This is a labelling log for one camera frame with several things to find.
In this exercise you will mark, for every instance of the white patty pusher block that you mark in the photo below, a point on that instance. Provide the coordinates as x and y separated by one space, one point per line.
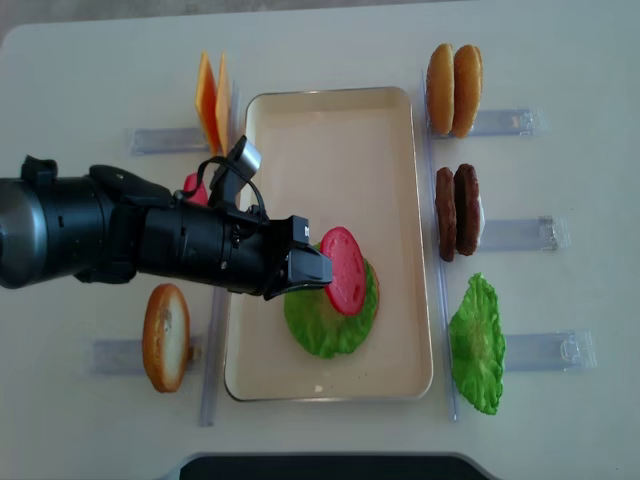
482 222

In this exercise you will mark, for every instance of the orange cheese slice left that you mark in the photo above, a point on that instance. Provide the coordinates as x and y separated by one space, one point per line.
205 103

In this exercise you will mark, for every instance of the red tomato slice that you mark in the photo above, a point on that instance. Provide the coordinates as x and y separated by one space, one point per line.
195 190
347 290

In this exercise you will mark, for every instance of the tan bun slice front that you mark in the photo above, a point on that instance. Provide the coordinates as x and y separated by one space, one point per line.
468 85

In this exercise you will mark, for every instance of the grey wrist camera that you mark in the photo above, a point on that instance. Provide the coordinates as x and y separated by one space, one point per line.
234 172

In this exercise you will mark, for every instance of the brown meat patty rear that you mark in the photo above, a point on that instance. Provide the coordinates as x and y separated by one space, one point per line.
446 212

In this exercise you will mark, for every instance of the beige rectangular tray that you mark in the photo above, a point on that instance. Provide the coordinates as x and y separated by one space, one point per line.
342 158

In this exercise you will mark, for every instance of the clear right cross rail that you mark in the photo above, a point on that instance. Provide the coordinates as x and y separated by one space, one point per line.
438 264

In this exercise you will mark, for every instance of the brown meat patty front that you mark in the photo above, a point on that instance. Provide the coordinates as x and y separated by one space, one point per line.
467 205

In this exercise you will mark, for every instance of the green lettuce leaf on tray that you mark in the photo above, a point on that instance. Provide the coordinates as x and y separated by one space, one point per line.
324 332

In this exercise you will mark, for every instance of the clear lettuce rack rail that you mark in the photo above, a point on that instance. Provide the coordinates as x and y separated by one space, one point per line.
556 351

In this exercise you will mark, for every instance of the clear patty rack rail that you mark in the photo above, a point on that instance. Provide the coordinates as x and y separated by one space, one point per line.
544 233

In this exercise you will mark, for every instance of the tan bun slice rear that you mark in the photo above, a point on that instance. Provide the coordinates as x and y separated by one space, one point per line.
440 89

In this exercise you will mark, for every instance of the clear left cross rail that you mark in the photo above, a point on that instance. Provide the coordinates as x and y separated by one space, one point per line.
217 324

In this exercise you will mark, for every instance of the clear bun rack rail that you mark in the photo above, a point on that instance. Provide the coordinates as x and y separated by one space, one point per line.
525 121

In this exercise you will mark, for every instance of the green lettuce leaf on rack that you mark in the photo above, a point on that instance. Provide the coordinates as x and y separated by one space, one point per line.
478 346

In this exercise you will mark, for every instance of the black object at bottom edge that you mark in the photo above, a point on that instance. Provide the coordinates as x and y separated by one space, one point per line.
329 467

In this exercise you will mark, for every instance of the clear cheese rack rail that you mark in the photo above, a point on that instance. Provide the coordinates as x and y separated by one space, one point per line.
167 141

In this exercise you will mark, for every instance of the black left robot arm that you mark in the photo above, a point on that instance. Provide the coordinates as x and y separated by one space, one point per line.
110 225

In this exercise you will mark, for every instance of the clear cross rail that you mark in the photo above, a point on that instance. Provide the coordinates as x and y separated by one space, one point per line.
438 264
217 324

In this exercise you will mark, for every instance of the orange cheese slice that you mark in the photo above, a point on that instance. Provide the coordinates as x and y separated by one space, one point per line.
223 106
205 103

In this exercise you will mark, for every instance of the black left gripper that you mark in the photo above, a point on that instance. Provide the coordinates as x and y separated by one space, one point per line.
271 258

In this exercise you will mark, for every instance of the brown meat patty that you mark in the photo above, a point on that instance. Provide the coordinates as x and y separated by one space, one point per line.
446 212
467 205

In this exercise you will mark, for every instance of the red tomato slice on rack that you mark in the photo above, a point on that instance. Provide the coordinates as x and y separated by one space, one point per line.
195 190

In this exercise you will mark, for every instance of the orange cheese slice right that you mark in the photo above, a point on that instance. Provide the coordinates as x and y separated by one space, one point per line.
223 106

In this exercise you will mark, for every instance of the tan bun slice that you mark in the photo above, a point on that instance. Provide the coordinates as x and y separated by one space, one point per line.
468 85
440 89

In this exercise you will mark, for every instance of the toasted bread slice on rack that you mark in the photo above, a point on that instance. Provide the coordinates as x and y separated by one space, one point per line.
165 339

